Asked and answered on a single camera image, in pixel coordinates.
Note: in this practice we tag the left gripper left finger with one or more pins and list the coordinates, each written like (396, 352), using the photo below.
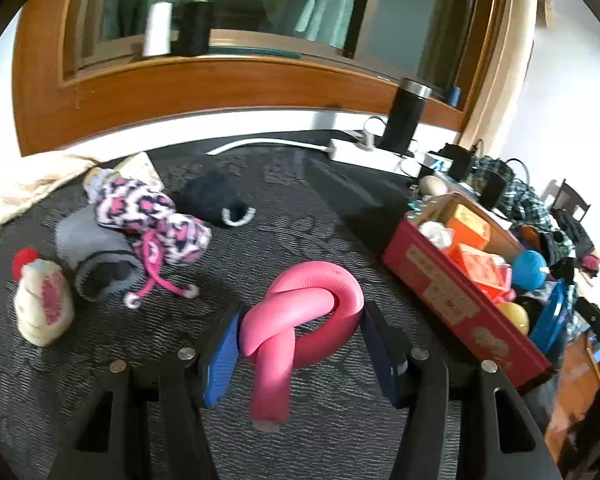
(218, 356)

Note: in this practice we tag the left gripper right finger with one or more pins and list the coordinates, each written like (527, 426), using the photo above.
(388, 355)

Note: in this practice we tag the pink foam tube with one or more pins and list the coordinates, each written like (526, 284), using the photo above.
(308, 313)

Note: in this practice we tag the yellow ball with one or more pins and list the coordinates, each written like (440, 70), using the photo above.
(516, 315)

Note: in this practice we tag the pink leopard sock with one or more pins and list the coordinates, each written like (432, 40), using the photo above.
(163, 235)

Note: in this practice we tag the blue ball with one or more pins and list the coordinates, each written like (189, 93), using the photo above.
(530, 270)

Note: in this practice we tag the white chicken plush toy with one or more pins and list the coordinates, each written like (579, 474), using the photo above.
(43, 301)

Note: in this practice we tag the clear plastic bag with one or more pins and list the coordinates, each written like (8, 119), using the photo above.
(437, 234)

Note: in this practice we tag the orange cube box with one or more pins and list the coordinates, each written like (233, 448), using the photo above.
(468, 228)

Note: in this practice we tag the blue foam roll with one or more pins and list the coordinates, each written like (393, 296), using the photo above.
(553, 318)

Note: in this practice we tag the grey sock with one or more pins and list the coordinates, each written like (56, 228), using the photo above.
(101, 260)

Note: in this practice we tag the navy blue sock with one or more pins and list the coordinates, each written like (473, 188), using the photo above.
(213, 199)

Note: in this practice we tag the beige egg shaped object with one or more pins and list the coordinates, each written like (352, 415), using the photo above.
(432, 186)

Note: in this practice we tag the plaid shirt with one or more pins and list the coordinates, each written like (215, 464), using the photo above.
(532, 224)

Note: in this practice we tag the black power adapter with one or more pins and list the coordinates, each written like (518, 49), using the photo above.
(462, 161)
(495, 186)

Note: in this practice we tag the black power adapter rear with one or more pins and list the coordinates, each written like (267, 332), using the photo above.
(462, 161)

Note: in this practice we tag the white power strip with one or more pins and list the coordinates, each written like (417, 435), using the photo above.
(351, 153)

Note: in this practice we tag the yellow white small box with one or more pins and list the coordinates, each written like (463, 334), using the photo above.
(140, 167)

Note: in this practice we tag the light blue knotted sock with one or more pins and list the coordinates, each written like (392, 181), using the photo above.
(94, 180)

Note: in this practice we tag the black chair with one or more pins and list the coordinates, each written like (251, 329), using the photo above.
(570, 201)

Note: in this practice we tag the black thermos flask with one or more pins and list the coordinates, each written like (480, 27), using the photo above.
(403, 119)

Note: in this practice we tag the small blue bottle on sill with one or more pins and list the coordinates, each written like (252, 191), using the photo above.
(454, 96)

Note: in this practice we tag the cream curtain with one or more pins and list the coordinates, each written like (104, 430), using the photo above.
(28, 180)

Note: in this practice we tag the white cylinder on sill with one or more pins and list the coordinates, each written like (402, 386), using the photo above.
(157, 36)

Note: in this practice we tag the black cylinder on sill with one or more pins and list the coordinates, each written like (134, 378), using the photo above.
(195, 28)

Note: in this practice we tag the wooden window frame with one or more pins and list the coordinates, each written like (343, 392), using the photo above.
(79, 69)

